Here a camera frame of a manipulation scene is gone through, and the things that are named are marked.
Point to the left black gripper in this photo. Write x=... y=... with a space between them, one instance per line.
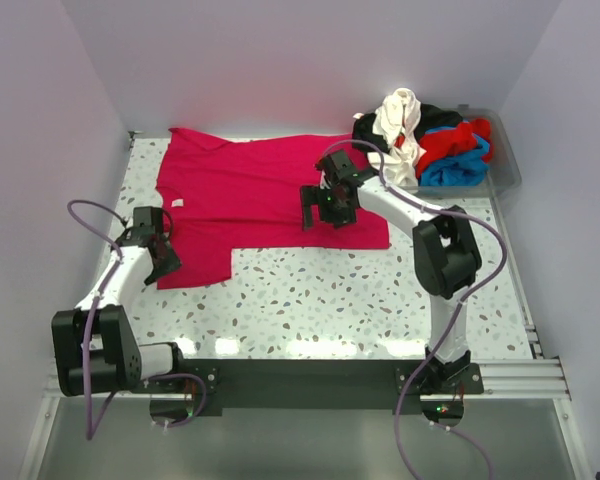
x=171 y=263

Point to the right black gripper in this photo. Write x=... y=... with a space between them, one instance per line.
x=310 y=195

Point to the magenta t shirt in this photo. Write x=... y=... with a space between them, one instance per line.
x=224 y=195

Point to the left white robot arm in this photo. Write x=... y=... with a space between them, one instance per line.
x=94 y=340

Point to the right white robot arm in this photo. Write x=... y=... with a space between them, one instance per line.
x=446 y=257

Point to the white t shirt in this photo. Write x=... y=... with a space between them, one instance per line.
x=395 y=122

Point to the red t shirt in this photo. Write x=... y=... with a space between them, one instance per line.
x=438 y=143

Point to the clear plastic bin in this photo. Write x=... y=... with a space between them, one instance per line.
x=503 y=173

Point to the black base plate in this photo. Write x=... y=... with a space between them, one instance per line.
x=336 y=384

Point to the aluminium frame rail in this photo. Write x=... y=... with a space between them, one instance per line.
x=534 y=378

